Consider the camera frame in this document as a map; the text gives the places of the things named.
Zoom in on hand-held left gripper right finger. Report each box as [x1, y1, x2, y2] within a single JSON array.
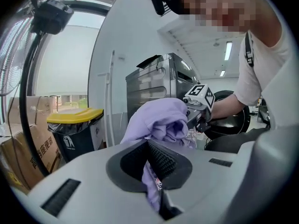
[[149, 140, 257, 224]]

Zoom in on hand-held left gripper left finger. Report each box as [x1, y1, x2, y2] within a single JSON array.
[[23, 140, 161, 224]]

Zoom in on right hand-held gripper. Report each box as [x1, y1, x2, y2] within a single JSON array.
[[183, 84, 215, 133]]

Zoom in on purple clothes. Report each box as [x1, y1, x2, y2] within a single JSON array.
[[120, 98, 198, 213]]

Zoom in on dark grey washing machine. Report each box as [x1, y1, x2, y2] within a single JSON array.
[[125, 52, 201, 126]]

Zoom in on person's right forearm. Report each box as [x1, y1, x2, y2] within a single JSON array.
[[211, 93, 248, 121]]

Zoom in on person's dark trousers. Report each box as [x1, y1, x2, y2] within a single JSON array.
[[204, 126, 269, 154]]

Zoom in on person's white shirt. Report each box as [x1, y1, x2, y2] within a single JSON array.
[[235, 0, 295, 130]]

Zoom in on black flat pad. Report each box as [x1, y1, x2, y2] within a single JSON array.
[[136, 54, 164, 70]]

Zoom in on large printed cardboard box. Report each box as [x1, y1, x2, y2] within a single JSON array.
[[0, 122, 64, 193]]

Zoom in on yellow lid trash bin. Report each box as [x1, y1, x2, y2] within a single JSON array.
[[46, 107, 105, 163]]

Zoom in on person's head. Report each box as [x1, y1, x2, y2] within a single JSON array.
[[163, 0, 285, 49]]

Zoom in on small plain cardboard box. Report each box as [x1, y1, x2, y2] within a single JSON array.
[[8, 96, 63, 126]]

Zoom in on black standing fan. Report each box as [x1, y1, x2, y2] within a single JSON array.
[[0, 0, 75, 177]]

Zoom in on black harness strap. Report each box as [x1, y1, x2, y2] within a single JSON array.
[[244, 31, 255, 68]]

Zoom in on black head-mounted camera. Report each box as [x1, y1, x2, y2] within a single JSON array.
[[149, 0, 169, 17]]

